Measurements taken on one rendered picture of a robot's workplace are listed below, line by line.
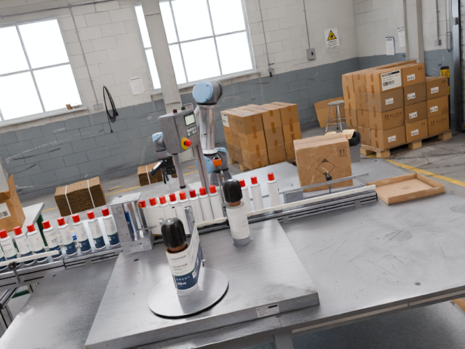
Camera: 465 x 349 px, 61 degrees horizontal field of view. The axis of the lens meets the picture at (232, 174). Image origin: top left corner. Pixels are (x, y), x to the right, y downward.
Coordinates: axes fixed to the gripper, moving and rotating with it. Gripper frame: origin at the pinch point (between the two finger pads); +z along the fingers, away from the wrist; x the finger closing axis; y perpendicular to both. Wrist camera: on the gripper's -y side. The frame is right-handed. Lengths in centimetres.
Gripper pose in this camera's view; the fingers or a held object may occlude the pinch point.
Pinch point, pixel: (167, 187)
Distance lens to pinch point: 258.7
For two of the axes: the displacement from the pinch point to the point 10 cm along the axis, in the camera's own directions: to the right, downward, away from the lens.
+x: -3.7, -2.0, 9.1
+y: 9.1, -2.7, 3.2
